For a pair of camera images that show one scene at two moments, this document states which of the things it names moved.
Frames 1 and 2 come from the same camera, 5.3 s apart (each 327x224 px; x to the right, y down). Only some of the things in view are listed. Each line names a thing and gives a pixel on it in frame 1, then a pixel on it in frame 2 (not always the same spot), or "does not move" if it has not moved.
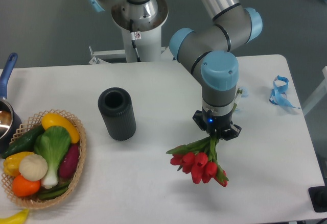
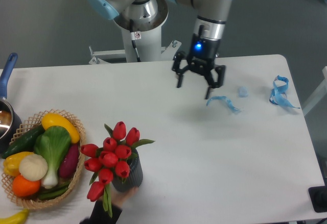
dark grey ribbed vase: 116,106 → 135,178
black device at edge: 318,195 does not move
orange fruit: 23,188 does not move
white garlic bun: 33,168 does not move
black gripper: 217,124 → 203,54
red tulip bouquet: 200,157 → 111,162
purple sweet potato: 69,162 does not move
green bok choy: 52,143 does not move
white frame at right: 318,94 does not move
